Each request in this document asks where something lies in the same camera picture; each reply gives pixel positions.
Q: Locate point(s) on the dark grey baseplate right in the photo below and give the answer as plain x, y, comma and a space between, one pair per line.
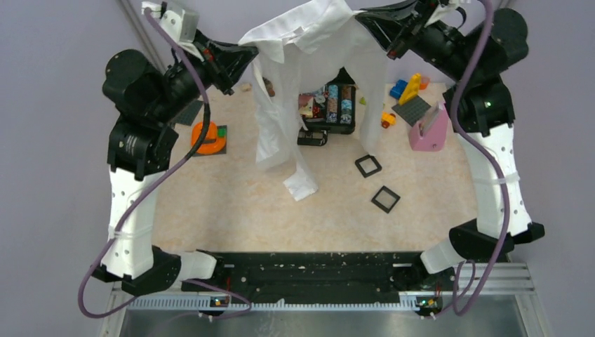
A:
412, 111

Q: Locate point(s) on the dark grey baseplate left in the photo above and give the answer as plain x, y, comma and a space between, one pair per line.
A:
189, 113

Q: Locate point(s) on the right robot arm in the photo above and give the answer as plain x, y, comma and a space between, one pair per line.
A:
481, 111

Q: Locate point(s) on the black poker chip case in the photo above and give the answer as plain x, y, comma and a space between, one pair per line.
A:
328, 110

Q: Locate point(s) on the orange curved toy block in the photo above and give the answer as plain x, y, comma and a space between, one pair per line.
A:
207, 138

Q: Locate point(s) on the brown ring brooch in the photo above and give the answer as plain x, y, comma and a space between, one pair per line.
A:
269, 87

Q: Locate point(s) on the yellow toy car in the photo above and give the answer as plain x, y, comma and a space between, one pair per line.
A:
388, 119

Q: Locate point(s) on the pink phone stand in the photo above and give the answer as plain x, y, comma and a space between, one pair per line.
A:
429, 133

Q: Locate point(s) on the black square frame upper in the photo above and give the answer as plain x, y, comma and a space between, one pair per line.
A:
368, 165

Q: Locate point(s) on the yellow triangular toy block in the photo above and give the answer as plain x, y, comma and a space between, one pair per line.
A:
411, 90

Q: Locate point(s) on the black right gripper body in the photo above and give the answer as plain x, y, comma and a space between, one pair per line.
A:
434, 43

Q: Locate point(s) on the black square frame lower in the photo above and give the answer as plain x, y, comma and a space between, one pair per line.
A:
385, 199

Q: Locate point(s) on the blue toy brick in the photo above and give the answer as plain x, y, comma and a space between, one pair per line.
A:
397, 90

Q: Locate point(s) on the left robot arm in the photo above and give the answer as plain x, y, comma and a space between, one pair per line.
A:
139, 158

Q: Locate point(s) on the black square frame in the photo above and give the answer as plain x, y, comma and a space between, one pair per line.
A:
385, 199
368, 165

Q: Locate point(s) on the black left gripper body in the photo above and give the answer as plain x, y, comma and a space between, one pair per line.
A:
208, 69

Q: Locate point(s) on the orange small toy piece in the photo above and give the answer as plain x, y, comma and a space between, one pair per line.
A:
424, 82

